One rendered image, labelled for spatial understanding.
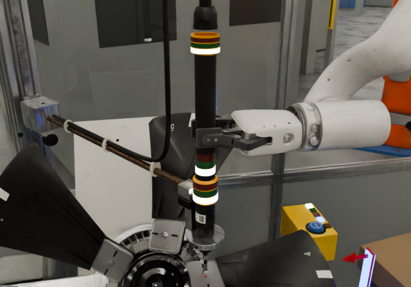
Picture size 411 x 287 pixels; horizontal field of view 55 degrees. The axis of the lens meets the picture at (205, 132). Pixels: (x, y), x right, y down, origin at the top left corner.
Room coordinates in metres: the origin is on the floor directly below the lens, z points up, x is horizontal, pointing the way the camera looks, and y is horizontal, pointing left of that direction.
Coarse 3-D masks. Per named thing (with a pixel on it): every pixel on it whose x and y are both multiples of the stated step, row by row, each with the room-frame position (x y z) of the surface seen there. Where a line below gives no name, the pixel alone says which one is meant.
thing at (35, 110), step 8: (32, 96) 1.06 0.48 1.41; (24, 104) 1.01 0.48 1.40; (32, 104) 1.01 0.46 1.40; (40, 104) 1.01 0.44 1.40; (48, 104) 1.01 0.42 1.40; (56, 104) 1.02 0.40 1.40; (24, 112) 1.02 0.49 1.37; (32, 112) 0.98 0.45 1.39; (40, 112) 0.98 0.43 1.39; (48, 112) 1.00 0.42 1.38; (56, 112) 1.02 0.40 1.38; (24, 120) 1.03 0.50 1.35; (32, 120) 0.99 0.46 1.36; (40, 120) 0.98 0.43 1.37; (32, 128) 1.00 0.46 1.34; (40, 128) 0.98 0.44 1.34; (48, 128) 0.99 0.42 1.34; (56, 128) 1.01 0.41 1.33
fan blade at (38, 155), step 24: (24, 168) 0.65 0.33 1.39; (48, 168) 0.65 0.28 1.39; (24, 192) 0.64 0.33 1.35; (48, 192) 0.63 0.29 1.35; (24, 216) 0.63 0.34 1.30; (48, 216) 0.62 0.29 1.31; (72, 216) 0.61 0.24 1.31; (0, 240) 0.63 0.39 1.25; (24, 240) 0.63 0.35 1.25; (48, 240) 0.62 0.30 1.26; (72, 240) 0.61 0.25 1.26; (96, 240) 0.60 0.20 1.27; (72, 264) 0.62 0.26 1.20
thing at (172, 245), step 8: (160, 224) 0.67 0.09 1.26; (168, 224) 0.66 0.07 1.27; (176, 224) 0.65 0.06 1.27; (184, 224) 0.63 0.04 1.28; (152, 232) 0.67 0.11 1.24; (160, 232) 0.66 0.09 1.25; (168, 232) 0.65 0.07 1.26; (176, 232) 0.63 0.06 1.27; (152, 240) 0.66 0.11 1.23; (160, 240) 0.64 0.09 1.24; (168, 240) 0.63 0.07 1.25; (176, 240) 0.62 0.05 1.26; (152, 248) 0.64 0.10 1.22; (160, 248) 0.63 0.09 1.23; (168, 248) 0.62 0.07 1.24; (176, 248) 0.61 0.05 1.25
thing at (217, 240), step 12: (192, 180) 0.64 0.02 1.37; (180, 192) 0.62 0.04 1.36; (192, 192) 0.61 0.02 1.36; (180, 204) 0.62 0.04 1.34; (192, 204) 0.61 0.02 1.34; (192, 216) 0.61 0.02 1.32; (192, 228) 0.61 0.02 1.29; (216, 228) 0.62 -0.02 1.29; (192, 240) 0.58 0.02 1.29; (204, 240) 0.58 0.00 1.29; (216, 240) 0.58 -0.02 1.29
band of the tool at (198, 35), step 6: (192, 36) 0.59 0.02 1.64; (198, 36) 0.58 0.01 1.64; (204, 36) 0.58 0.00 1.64; (210, 36) 0.58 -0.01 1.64; (216, 36) 0.59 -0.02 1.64; (192, 42) 0.59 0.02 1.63; (216, 42) 0.59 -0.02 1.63; (198, 48) 0.58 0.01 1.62; (204, 48) 0.58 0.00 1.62; (210, 48) 0.58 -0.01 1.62; (198, 54) 0.59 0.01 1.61; (204, 54) 0.58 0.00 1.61; (210, 54) 0.58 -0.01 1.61
